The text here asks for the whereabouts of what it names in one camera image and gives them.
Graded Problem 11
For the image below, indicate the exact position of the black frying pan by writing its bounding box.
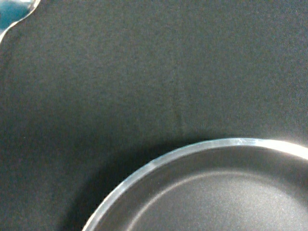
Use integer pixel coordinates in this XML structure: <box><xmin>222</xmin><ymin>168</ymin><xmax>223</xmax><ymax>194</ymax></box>
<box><xmin>84</xmin><ymin>138</ymin><xmax>308</xmax><ymax>231</ymax></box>

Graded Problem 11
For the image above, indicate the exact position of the metal spoon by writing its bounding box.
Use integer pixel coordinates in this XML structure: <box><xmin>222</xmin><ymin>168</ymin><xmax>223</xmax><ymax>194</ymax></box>
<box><xmin>0</xmin><ymin>0</ymin><xmax>41</xmax><ymax>42</ymax></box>

